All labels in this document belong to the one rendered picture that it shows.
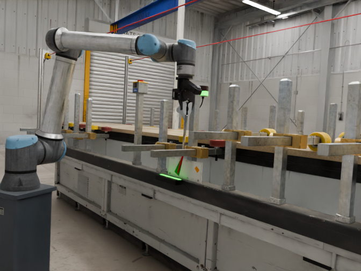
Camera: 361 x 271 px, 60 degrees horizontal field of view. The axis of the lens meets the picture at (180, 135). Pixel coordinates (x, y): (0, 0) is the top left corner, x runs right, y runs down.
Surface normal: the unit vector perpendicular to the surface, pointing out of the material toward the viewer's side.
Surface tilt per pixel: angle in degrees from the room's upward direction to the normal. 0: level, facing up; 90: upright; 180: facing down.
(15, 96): 90
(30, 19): 90
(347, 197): 90
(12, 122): 90
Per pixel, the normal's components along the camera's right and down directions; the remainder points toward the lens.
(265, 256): -0.76, 0.00
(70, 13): 0.59, 0.07
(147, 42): -0.25, 0.04
